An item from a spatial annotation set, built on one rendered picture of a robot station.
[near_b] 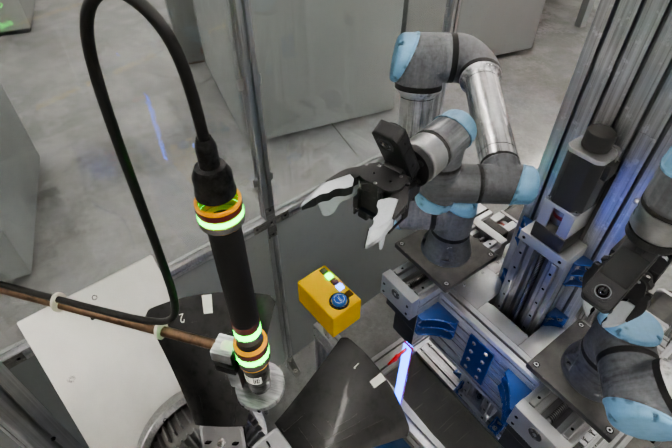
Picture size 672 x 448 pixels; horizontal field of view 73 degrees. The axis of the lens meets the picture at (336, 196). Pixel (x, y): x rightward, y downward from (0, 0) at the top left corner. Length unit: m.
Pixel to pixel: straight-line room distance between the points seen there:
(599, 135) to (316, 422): 0.80
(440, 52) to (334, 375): 0.75
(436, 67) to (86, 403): 1.02
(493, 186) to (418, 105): 0.37
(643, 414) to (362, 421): 0.51
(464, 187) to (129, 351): 0.74
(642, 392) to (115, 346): 1.02
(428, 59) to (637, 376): 0.77
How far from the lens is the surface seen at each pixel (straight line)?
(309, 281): 1.30
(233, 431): 0.90
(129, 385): 1.09
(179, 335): 0.68
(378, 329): 2.49
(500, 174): 0.88
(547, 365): 1.31
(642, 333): 1.16
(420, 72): 1.13
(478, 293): 1.50
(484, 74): 1.09
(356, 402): 1.00
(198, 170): 0.41
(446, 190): 0.86
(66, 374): 1.07
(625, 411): 1.08
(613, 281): 0.77
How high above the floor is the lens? 2.10
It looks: 42 degrees down
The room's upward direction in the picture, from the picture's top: straight up
